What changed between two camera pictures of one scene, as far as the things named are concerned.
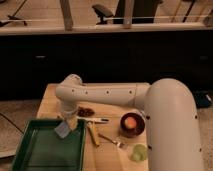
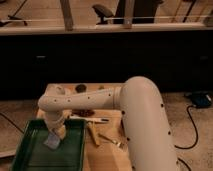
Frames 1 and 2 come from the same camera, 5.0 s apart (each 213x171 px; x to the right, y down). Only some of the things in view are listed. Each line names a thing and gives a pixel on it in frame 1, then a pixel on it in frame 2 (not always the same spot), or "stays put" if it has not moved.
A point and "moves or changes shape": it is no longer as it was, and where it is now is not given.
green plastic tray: (41, 148) stays put
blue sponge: (62, 129) moves or changes shape
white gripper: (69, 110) -> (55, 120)
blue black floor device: (203, 99) stays put
